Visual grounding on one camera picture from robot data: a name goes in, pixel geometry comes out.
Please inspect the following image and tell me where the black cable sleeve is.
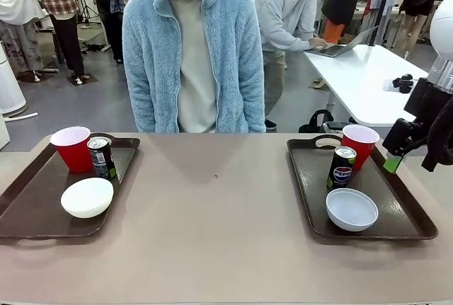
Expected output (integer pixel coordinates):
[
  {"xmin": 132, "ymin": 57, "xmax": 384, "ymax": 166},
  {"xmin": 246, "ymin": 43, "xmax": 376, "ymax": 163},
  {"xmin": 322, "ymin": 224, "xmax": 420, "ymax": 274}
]
[{"xmin": 420, "ymin": 95, "xmax": 453, "ymax": 172}]

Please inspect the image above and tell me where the white table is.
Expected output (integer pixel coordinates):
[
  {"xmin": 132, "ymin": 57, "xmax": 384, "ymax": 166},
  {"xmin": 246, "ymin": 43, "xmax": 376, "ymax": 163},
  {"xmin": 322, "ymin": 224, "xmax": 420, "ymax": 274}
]
[{"xmin": 303, "ymin": 43, "xmax": 431, "ymax": 127}]

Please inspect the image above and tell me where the black backpack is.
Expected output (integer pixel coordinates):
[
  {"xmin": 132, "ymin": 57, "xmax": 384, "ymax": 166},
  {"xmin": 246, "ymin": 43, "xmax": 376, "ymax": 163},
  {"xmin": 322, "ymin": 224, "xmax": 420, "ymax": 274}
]
[{"xmin": 299, "ymin": 109, "xmax": 334, "ymax": 134}]

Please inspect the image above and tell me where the white bowl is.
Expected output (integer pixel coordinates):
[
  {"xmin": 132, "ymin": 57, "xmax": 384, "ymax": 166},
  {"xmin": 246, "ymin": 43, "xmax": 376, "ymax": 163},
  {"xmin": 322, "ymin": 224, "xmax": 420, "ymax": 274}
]
[
  {"xmin": 60, "ymin": 177, "xmax": 115, "ymax": 219},
  {"xmin": 326, "ymin": 188, "xmax": 379, "ymax": 232}
]

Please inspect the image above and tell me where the grey laptop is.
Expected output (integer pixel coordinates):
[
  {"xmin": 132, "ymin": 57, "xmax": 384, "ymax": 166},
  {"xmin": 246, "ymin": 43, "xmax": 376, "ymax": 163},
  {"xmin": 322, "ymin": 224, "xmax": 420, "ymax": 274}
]
[{"xmin": 304, "ymin": 25, "xmax": 379, "ymax": 59}]

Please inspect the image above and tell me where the person in grey hoodie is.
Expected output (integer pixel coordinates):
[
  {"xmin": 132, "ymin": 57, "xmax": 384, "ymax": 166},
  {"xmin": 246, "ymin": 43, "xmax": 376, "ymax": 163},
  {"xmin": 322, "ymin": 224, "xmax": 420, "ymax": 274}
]
[{"xmin": 254, "ymin": 0, "xmax": 328, "ymax": 131}]

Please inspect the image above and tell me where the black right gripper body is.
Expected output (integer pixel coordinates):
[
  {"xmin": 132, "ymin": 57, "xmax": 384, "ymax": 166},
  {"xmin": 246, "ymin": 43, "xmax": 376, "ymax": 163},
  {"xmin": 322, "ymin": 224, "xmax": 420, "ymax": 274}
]
[{"xmin": 403, "ymin": 77, "xmax": 440, "ymax": 119}]

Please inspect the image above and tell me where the black pole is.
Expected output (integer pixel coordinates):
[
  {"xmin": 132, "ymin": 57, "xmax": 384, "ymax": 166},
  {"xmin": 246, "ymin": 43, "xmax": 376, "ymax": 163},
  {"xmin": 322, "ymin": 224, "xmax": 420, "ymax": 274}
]
[{"xmin": 367, "ymin": 0, "xmax": 397, "ymax": 47}]

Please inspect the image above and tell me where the person in blue fleece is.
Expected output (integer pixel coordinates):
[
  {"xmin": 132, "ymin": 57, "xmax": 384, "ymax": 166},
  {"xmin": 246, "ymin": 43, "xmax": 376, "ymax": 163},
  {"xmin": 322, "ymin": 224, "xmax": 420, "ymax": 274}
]
[{"xmin": 122, "ymin": 0, "xmax": 266, "ymax": 134}]

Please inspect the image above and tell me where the black tripod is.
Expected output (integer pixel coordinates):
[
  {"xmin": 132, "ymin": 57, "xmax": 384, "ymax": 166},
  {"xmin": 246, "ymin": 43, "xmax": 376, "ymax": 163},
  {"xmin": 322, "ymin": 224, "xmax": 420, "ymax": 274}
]
[{"xmin": 78, "ymin": 0, "xmax": 93, "ymax": 30}]

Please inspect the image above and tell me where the black object on paper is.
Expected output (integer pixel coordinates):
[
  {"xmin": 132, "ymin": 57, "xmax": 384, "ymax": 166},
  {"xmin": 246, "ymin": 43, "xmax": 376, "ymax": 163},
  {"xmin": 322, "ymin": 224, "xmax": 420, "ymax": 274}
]
[{"xmin": 383, "ymin": 73, "xmax": 415, "ymax": 94}]

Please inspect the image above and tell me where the brown plastic tray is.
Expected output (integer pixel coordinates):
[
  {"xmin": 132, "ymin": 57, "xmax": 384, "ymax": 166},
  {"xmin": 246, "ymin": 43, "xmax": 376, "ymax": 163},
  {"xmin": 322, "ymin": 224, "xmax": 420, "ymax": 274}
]
[
  {"xmin": 286, "ymin": 134, "xmax": 439, "ymax": 241},
  {"xmin": 0, "ymin": 132, "xmax": 141, "ymax": 241}
]

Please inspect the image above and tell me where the black drink can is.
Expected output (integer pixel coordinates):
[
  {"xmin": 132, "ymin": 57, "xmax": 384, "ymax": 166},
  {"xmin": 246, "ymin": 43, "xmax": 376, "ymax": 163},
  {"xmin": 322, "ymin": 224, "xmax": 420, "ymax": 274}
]
[{"xmin": 87, "ymin": 136, "xmax": 117, "ymax": 180}]

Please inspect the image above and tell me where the black Pepsi can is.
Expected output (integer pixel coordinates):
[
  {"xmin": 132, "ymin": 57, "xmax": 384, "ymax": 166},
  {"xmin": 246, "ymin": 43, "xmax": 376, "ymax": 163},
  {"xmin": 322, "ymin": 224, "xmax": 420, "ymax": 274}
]
[{"xmin": 326, "ymin": 145, "xmax": 357, "ymax": 191}]

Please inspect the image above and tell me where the red plastic cup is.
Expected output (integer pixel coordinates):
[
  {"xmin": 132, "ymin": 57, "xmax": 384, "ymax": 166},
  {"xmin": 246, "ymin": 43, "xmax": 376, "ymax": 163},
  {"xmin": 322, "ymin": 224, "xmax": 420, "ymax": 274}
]
[
  {"xmin": 341, "ymin": 124, "xmax": 380, "ymax": 171},
  {"xmin": 50, "ymin": 126, "xmax": 92, "ymax": 173}
]

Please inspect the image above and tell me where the person in white coat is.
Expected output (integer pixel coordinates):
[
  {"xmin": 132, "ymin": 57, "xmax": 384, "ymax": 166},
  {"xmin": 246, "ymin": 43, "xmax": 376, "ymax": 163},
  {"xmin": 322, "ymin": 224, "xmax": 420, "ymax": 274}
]
[{"xmin": 364, "ymin": 0, "xmax": 411, "ymax": 48}]

